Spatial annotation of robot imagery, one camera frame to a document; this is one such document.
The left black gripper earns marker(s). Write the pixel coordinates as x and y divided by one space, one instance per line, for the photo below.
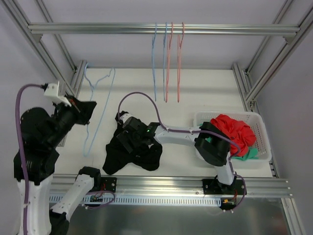
79 111

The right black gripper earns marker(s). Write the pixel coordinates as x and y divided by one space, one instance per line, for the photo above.
124 141

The black tank top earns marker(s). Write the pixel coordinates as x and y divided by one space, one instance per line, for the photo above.
117 157

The blue hanger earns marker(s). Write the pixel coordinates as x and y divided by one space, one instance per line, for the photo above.
101 89
153 62
164 46

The pink hanger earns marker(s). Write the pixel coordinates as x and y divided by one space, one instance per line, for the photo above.
179 48
168 63

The red tank top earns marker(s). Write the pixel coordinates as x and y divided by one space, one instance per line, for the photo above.
240 133

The green tank top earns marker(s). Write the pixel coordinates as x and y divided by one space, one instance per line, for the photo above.
220 147

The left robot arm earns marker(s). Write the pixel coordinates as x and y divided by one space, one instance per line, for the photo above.
34 168

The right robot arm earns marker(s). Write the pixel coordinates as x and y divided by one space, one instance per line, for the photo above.
195 137

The white plastic basket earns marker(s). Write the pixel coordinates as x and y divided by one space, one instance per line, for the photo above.
256 123

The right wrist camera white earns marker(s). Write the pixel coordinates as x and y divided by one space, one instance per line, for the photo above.
122 117

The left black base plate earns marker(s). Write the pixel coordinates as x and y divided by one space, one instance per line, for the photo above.
108 183

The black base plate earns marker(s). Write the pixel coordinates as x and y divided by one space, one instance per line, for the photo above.
214 187
108 183

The white slotted cable duct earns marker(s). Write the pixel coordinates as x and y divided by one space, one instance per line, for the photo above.
153 200

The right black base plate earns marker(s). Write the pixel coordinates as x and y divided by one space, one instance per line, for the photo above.
214 187

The front aluminium rail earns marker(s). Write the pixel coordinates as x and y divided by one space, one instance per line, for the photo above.
192 186

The aluminium hanging rail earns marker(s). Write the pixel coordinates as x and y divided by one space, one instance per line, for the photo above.
157 28

